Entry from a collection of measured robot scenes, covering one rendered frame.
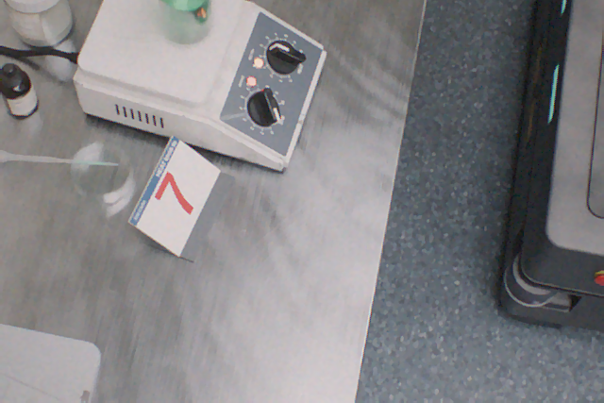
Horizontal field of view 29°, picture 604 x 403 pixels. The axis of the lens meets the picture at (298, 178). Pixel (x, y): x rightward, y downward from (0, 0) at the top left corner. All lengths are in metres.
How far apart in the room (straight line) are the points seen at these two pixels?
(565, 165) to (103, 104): 0.71
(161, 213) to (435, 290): 0.88
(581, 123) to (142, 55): 0.74
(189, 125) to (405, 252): 0.87
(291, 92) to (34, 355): 0.32
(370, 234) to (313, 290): 0.07
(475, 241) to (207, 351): 0.93
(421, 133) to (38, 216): 1.00
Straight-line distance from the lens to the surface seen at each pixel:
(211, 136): 1.04
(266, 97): 1.03
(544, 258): 1.56
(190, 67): 1.02
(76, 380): 1.01
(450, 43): 2.04
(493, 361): 1.83
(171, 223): 1.03
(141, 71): 1.02
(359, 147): 1.09
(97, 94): 1.05
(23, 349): 1.02
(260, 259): 1.04
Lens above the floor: 1.73
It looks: 66 degrees down
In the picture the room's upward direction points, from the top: 6 degrees clockwise
